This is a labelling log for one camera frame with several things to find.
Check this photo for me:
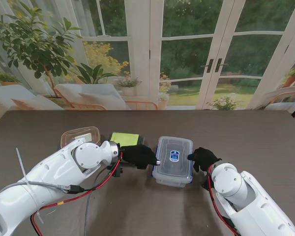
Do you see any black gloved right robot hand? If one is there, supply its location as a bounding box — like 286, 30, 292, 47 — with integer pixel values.
187, 147, 222, 173

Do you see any grey left arm cable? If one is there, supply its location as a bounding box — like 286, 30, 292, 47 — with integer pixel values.
0, 180, 86, 195

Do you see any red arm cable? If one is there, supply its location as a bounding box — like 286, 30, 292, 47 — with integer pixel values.
206, 165, 241, 236
30, 151, 123, 236

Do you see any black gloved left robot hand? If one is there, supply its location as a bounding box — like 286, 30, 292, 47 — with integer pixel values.
119, 144, 162, 170

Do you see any clear lid with blue mark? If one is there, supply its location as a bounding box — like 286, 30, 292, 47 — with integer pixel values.
151, 136, 194, 180

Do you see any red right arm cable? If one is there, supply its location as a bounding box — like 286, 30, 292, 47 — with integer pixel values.
206, 165, 241, 236

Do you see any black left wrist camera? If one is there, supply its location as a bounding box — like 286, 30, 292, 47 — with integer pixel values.
107, 166, 124, 177

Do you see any thin grey cable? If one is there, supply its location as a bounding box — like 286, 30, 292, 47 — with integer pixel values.
84, 194, 92, 236

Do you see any red left arm cable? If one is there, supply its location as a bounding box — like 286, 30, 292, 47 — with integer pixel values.
30, 151, 123, 236

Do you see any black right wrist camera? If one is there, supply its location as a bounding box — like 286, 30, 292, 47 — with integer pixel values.
201, 176, 212, 191

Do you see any clear container with blue clips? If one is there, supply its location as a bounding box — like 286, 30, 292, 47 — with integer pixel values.
151, 145, 194, 189

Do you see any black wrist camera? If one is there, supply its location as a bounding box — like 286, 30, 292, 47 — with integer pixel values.
107, 166, 124, 177
201, 176, 212, 191

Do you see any brown kraft paper container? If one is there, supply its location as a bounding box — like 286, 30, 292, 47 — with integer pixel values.
60, 126, 101, 148

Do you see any black plastic tray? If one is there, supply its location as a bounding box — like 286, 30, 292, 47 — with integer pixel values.
109, 134, 145, 165

